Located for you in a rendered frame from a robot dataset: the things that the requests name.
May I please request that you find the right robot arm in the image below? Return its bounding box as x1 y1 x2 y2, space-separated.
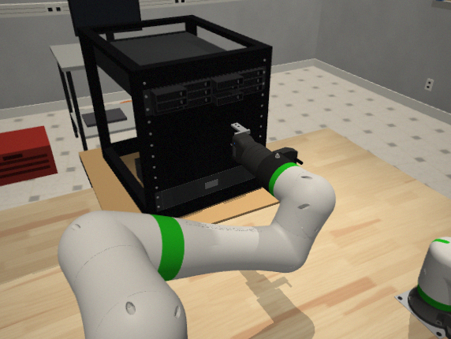
408 237 451 339

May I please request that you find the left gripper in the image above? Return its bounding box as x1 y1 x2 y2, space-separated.
231 123 303 193

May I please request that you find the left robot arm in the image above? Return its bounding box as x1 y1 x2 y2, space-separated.
58 162 336 339

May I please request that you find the black server rack frame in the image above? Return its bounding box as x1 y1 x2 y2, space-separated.
76 15 273 218

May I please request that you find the flat tan wooden board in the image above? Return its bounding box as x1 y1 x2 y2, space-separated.
79 147 279 224

